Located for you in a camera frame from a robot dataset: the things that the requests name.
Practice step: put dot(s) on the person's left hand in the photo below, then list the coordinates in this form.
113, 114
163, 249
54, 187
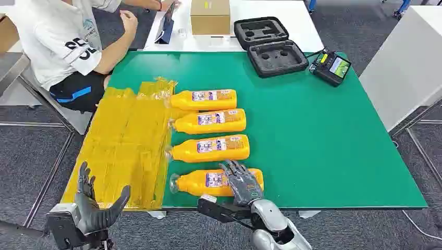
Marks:
170, 4

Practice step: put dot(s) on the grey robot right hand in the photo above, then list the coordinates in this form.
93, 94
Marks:
246, 188

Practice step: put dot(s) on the person's right hand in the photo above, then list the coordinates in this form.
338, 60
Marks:
129, 21

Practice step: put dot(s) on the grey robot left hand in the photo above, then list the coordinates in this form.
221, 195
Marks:
93, 215

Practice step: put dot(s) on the orange drink bottle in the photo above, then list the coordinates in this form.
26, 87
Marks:
210, 121
214, 147
207, 99
197, 183

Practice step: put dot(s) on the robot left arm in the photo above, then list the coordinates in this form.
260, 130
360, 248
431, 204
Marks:
100, 242

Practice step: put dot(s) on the tablet in blue cover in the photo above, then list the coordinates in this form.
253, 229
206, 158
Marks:
165, 27

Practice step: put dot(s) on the brown cardboard box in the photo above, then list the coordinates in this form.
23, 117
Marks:
210, 17

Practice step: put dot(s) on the white table foot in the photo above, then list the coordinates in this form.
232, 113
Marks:
308, 214
157, 214

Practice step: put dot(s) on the person in white shirt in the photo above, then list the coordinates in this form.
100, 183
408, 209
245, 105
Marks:
58, 45

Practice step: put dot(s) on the yellow plastic sheet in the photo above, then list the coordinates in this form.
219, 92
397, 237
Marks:
124, 145

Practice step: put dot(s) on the black foam-lined case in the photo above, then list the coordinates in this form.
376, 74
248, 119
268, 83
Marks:
271, 48

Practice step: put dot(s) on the metal bench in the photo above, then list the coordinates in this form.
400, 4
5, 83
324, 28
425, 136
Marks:
20, 74

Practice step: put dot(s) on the flat brown cardboard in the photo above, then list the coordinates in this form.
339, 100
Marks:
7, 34

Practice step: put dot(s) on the white table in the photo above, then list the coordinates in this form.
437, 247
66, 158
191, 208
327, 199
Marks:
300, 24

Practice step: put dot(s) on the background person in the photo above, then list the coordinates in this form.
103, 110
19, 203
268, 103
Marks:
402, 7
312, 5

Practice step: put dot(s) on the black controller with screen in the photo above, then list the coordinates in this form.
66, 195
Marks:
331, 69

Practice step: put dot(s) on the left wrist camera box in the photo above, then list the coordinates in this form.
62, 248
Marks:
62, 224

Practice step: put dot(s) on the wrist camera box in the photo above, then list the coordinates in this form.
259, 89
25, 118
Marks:
62, 224
217, 208

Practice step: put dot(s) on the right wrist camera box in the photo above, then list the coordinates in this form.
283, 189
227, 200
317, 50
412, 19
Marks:
217, 208

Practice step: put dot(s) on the metal floor frame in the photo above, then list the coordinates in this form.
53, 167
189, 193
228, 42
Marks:
48, 179
423, 151

